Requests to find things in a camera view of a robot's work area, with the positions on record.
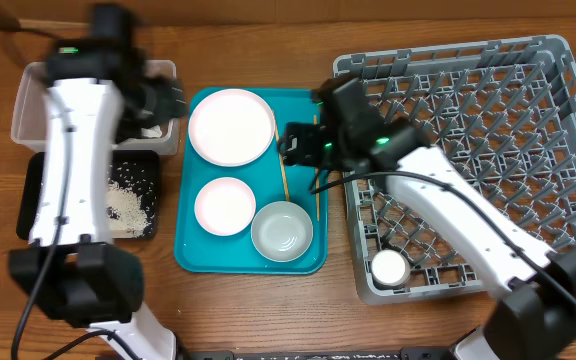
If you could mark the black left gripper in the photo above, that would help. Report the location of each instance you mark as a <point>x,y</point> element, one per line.
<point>173,105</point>

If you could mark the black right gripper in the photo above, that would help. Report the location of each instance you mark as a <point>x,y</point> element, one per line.
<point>295,145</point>

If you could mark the small pink bowl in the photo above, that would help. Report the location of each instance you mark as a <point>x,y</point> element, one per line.
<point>225,206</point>

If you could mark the pale green plastic cup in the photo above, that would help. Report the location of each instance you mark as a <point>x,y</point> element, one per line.
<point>389,270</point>

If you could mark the white paper napkin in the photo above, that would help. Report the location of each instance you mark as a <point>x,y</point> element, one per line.
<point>150,133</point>

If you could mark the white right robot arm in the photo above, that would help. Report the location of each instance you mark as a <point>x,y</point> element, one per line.
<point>533,285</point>

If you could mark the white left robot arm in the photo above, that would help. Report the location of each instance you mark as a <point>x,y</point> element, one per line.
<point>98,94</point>

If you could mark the clear plastic waste bin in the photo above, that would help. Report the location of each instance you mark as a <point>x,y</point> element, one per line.
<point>28,126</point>

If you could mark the grey dishwasher rack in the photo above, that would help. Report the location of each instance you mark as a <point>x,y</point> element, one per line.
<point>504,112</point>

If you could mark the wooden chopstick right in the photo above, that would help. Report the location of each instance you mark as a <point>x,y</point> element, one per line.
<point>317,181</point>

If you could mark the wooden chopstick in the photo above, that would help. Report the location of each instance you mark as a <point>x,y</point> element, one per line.
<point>317,181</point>
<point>280,159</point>

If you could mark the wooden chopstick left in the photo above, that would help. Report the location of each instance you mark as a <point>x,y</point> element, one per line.
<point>280,159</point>

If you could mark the black plastic tray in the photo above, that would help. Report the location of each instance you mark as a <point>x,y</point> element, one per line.
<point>33,183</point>

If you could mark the large pink plate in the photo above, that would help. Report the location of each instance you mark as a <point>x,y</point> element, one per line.
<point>231,127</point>

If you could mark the grey green bowl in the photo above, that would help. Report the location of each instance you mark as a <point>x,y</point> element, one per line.
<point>282,231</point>

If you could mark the spilled rice grains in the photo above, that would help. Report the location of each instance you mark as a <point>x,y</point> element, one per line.
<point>131,201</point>

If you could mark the teal plastic tray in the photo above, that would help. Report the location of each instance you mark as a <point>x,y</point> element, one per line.
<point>196,250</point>

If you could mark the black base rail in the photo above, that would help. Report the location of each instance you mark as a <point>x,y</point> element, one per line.
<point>405,353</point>

